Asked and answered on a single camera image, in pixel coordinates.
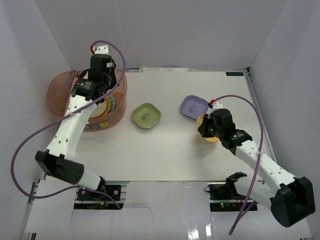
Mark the green square panda plate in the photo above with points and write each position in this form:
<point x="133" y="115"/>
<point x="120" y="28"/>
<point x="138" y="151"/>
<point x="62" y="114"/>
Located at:
<point x="146" y="115"/>

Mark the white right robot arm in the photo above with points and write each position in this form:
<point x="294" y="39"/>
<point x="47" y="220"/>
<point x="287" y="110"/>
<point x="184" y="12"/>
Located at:
<point x="289" y="198"/>

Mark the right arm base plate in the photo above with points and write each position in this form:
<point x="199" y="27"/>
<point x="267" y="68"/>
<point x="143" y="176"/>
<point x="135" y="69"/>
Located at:
<point x="223" y="196"/>

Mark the beige square panda plate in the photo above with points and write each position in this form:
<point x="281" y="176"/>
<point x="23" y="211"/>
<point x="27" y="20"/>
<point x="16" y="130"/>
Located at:
<point x="99" y="110"/>

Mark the yellow square panda plate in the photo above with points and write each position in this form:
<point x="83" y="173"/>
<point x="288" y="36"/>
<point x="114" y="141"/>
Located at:
<point x="201" y="129"/>

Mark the pink translucent plastic bin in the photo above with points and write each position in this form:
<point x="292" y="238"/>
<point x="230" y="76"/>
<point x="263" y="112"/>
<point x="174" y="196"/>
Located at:
<point x="57" y="101"/>

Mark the blue label sticker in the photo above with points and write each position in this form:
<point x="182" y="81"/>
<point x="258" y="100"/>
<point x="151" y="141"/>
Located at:
<point x="234" y="74"/>

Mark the white paper sheet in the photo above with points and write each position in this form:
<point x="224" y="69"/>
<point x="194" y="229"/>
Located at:
<point x="163" y="69"/>

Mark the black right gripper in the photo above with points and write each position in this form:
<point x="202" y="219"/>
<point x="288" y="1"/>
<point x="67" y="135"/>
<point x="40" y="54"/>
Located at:
<point x="207" y="119"/>

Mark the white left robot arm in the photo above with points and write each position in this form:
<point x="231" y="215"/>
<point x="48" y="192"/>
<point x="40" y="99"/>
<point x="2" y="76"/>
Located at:
<point x="57" y="160"/>

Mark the orange woven round plate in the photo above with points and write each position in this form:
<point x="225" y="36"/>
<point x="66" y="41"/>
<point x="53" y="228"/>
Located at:
<point x="107" y="105"/>

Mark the red and teal round plate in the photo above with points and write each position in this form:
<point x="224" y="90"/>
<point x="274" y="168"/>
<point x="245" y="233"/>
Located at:
<point x="112" y="103"/>

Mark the purple square panda plate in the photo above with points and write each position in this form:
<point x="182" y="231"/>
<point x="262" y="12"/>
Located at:
<point x="193" y="106"/>

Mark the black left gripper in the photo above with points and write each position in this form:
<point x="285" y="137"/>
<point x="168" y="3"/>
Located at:
<point x="110" y="83"/>

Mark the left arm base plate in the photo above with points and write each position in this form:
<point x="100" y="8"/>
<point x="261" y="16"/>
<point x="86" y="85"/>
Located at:
<point x="113" y="191"/>

